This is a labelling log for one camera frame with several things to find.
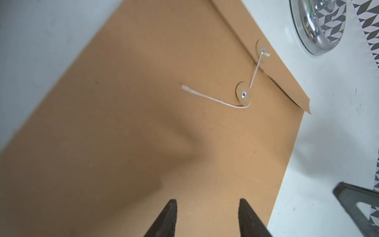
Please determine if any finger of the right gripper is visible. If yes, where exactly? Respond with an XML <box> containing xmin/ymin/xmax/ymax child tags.
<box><xmin>333</xmin><ymin>182</ymin><xmax>379</xmax><ymax>237</ymax></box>

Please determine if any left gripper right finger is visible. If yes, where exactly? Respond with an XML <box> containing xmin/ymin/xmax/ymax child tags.
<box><xmin>238</xmin><ymin>198</ymin><xmax>272</xmax><ymax>237</ymax></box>

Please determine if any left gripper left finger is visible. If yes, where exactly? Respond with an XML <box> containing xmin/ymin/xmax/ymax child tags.
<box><xmin>144</xmin><ymin>199</ymin><xmax>178</xmax><ymax>237</ymax></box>

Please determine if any brown kraft file bag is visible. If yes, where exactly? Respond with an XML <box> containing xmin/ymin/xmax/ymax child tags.
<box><xmin>1</xmin><ymin>1</ymin><xmax>310</xmax><ymax>237</ymax></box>

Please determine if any white closure string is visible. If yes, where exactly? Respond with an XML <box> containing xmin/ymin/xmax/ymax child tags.
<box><xmin>181</xmin><ymin>48</ymin><xmax>270</xmax><ymax>109</ymax></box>

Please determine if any chrome glass holder stand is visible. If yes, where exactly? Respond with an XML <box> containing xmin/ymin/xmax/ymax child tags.
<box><xmin>289</xmin><ymin>0</ymin><xmax>346</xmax><ymax>56</ymax></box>

